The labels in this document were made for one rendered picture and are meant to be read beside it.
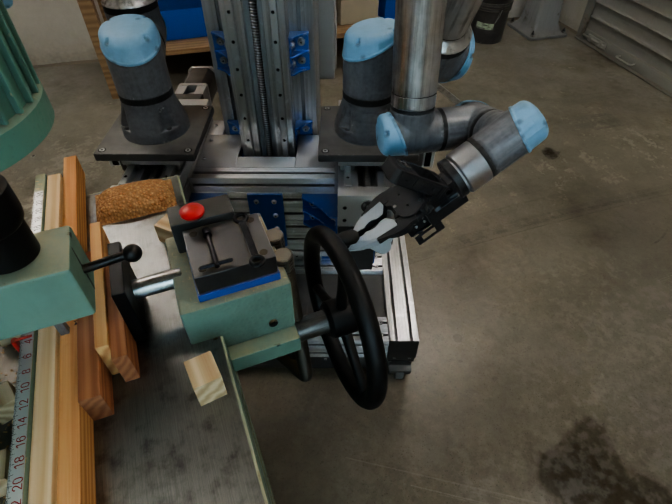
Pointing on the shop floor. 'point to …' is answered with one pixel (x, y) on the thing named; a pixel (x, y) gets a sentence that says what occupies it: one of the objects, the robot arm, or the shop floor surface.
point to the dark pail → (491, 21)
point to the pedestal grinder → (539, 20)
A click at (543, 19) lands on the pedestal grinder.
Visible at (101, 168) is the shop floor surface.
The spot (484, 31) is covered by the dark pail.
